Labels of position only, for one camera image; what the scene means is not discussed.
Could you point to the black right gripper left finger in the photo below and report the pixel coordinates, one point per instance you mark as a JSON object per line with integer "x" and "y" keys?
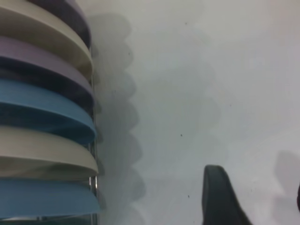
{"x": 218, "y": 199}

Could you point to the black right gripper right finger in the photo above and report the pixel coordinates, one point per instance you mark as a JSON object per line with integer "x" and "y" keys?
{"x": 298, "y": 198}

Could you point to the blue round plate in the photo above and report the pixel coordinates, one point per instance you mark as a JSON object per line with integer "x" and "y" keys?
{"x": 47, "y": 98}
{"x": 47, "y": 194}

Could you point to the beige round plate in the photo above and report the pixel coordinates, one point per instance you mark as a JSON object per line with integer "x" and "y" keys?
{"x": 47, "y": 23}
{"x": 47, "y": 145}

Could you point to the light purple round plate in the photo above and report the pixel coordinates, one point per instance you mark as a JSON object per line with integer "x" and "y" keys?
{"x": 35, "y": 54}

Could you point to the dark purple round plate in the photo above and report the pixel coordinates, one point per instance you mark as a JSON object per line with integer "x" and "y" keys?
{"x": 75, "y": 14}

